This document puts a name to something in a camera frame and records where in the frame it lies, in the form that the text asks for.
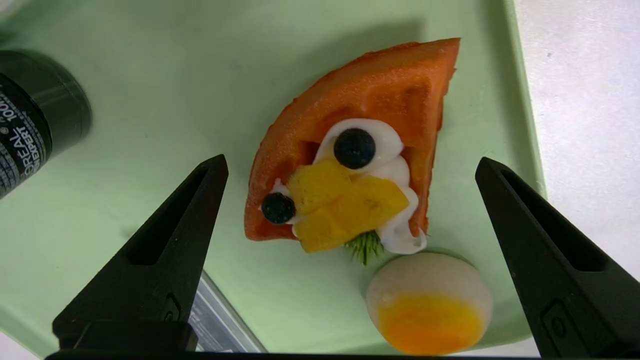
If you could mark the clear grey compass case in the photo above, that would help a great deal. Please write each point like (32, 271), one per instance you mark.
(220, 325)

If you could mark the white orange round bun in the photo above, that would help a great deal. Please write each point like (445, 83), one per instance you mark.
(430, 305)

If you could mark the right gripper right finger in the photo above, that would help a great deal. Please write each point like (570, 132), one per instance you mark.
(565, 290)

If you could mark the waffle slice with fruit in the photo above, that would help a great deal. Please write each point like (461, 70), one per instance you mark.
(390, 85)

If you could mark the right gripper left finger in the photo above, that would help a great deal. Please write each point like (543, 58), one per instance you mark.
(150, 280)

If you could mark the green plastic tray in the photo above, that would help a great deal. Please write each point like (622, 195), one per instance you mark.
(165, 100)

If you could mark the black cosmetic tube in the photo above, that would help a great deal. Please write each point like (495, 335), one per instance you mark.
(45, 115)

